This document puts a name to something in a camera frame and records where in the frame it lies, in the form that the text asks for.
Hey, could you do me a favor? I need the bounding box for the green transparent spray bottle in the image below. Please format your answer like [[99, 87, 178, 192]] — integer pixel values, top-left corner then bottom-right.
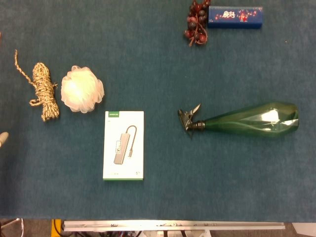
[[177, 102, 300, 140]]

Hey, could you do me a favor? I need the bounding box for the white USB hub box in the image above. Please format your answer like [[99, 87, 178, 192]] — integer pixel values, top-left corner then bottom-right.
[[102, 111, 145, 181]]

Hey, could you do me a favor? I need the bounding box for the white mesh bath pouf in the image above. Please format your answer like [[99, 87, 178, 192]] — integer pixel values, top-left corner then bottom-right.
[[61, 65, 105, 114]]

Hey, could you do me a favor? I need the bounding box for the red artificial grape bunch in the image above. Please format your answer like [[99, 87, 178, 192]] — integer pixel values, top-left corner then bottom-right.
[[183, 0, 212, 47]]

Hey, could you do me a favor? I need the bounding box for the blue printed rectangular box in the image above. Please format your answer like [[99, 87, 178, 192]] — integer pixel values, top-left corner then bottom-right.
[[207, 5, 264, 30]]

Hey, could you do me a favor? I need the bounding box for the white floor panel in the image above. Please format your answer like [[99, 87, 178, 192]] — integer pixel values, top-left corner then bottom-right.
[[292, 222, 316, 237]]

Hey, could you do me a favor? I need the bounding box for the aluminium profile rail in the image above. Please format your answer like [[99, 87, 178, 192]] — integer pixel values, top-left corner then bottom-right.
[[61, 220, 286, 232]]

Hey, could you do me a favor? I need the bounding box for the camouflage rope bundle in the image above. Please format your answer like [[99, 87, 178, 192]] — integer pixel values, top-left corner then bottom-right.
[[14, 49, 60, 122]]

